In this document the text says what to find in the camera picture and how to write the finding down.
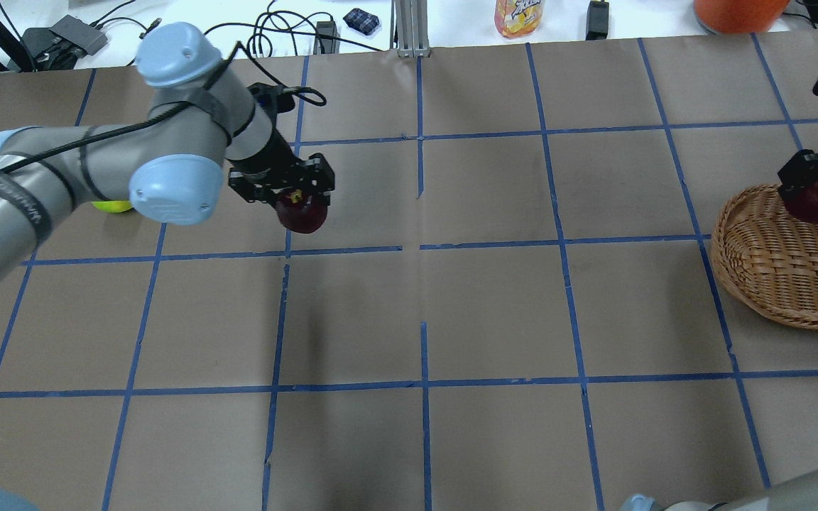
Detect front aluminium frame post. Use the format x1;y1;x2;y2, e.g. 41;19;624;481
391;0;431;58

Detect green apple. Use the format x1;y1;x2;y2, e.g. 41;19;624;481
92;200;133;214

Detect yellow drink bottle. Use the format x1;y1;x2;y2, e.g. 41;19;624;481
493;0;545;39

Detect dark purple apple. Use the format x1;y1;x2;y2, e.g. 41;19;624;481
275;189;329;235

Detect wicker basket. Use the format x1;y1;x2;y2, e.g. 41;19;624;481
710;185;818;330

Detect blue computer mouse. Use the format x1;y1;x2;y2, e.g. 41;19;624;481
343;9;382;36

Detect black power brick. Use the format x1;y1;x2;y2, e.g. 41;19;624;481
584;1;610;41

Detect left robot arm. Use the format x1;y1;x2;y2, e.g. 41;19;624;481
0;22;337;282

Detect orange bucket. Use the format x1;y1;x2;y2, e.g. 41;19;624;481
692;1;790;33

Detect small black adapter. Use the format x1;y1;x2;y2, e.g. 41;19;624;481
312;20;340;55

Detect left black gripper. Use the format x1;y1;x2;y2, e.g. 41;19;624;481
227;83;335;206

